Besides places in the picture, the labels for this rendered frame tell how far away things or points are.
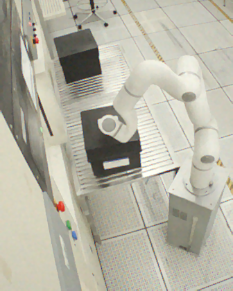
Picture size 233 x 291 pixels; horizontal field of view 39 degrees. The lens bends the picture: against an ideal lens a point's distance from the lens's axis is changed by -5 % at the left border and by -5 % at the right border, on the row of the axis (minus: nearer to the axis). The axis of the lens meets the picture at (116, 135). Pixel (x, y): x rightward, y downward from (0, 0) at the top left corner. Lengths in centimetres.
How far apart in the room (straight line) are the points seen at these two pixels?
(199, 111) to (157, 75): 25
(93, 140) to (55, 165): 28
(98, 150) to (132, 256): 103
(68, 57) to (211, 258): 174
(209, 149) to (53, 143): 91
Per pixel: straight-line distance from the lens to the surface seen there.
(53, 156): 197
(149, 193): 275
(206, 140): 154
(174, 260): 251
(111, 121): 150
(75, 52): 239
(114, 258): 254
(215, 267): 252
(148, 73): 129
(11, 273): 53
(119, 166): 192
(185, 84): 124
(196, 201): 185
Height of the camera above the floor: 238
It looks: 50 degrees down
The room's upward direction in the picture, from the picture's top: 10 degrees counter-clockwise
